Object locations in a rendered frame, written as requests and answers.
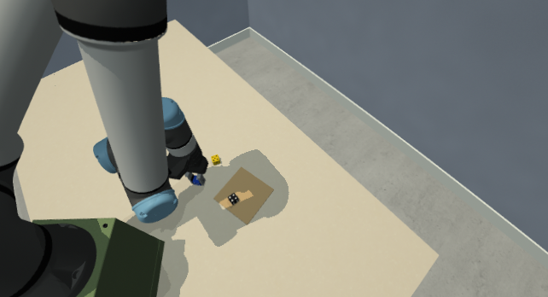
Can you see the yellow die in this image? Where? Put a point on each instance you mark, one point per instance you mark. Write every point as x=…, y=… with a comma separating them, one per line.
x=215, y=159

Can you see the blue die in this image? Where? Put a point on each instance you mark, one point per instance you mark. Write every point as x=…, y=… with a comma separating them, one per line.
x=196, y=181

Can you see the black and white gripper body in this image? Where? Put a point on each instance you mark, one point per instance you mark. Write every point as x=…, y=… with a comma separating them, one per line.
x=191, y=160

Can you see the tan square mat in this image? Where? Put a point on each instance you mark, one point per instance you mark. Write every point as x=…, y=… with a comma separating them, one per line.
x=251, y=192

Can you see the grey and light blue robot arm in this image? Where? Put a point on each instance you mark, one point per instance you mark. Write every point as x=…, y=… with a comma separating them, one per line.
x=50, y=260

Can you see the black die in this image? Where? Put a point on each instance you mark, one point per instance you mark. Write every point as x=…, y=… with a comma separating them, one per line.
x=233, y=199

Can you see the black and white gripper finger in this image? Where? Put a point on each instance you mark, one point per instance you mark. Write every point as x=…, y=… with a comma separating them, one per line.
x=190, y=176
x=201, y=179

